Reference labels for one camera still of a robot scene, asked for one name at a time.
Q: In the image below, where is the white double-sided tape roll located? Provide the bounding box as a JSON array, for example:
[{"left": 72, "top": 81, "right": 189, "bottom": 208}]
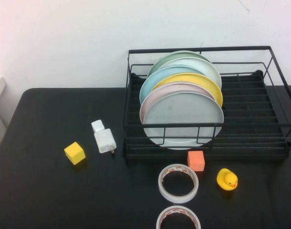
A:
[
  {"left": 158, "top": 163, "right": 199, "bottom": 204},
  {"left": 156, "top": 205, "right": 201, "bottom": 229}
]

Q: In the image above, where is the orange foam cube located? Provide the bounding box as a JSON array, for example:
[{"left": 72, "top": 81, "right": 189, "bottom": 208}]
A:
[{"left": 187, "top": 150, "right": 206, "bottom": 172}]

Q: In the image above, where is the pale mint round plate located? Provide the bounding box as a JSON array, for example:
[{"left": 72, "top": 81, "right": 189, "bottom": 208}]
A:
[{"left": 157, "top": 57, "right": 222, "bottom": 89}]

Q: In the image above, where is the pink round plate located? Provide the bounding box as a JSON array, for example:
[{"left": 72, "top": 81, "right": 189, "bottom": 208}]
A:
[{"left": 139, "top": 83, "right": 217, "bottom": 121}]

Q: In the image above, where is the yellow round plate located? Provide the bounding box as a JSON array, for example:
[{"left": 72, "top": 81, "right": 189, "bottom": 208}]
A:
[{"left": 151, "top": 73, "right": 224, "bottom": 108}]

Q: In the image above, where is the light blue round plate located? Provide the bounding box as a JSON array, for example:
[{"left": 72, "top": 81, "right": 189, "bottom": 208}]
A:
[{"left": 139, "top": 66, "right": 205, "bottom": 105}]

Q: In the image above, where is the grey round plate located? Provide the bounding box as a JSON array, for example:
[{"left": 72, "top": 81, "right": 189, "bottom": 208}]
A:
[{"left": 142, "top": 92, "right": 225, "bottom": 150}]

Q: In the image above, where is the large white plug charger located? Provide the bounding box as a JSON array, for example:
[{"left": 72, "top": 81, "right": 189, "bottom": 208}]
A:
[{"left": 93, "top": 128, "right": 118, "bottom": 155}]

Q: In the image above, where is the black wire dish rack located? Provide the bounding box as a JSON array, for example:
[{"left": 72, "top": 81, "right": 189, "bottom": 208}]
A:
[{"left": 122, "top": 45, "right": 291, "bottom": 160}]

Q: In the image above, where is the green round plate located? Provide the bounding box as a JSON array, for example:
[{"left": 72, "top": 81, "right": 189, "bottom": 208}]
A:
[{"left": 147, "top": 50, "right": 214, "bottom": 78}]

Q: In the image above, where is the yellow rubber duck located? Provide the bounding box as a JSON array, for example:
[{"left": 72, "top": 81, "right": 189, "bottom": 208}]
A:
[{"left": 216, "top": 168, "right": 239, "bottom": 191}]

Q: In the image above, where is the small white charger cube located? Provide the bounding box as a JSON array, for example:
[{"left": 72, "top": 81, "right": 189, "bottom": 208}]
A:
[{"left": 91, "top": 120, "right": 106, "bottom": 133}]

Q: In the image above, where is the yellow foam cube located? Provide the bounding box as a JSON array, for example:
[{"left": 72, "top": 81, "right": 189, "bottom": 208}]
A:
[{"left": 63, "top": 141, "right": 86, "bottom": 165}]

